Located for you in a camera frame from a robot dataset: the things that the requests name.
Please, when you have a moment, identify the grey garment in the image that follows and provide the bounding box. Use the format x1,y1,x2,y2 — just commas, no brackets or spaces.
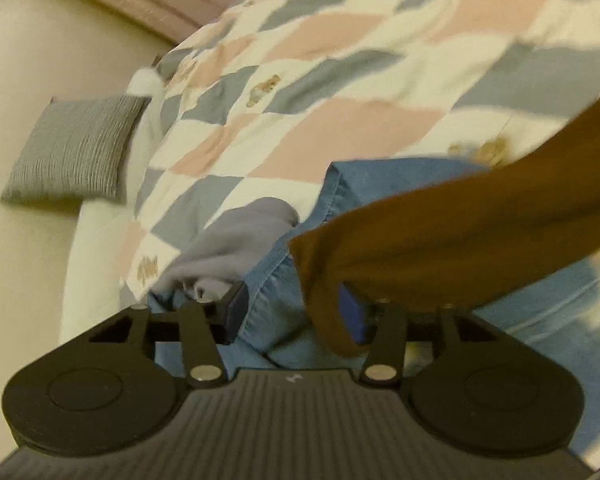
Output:
151,197,299,302

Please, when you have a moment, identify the grey striped pillow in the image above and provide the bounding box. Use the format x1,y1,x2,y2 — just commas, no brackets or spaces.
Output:
1,94,150,204

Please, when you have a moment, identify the white mattress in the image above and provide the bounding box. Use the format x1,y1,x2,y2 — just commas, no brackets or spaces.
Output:
59,67,164,344

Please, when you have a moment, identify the checkered teddy bear quilt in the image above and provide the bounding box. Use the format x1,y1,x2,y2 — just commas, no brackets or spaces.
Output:
119,0,600,305

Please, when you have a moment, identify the blue denim garment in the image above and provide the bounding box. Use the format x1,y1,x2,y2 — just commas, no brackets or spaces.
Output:
147,157,600,461

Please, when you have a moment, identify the brown garment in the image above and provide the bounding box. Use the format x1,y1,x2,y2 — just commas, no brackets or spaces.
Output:
289,99,600,358

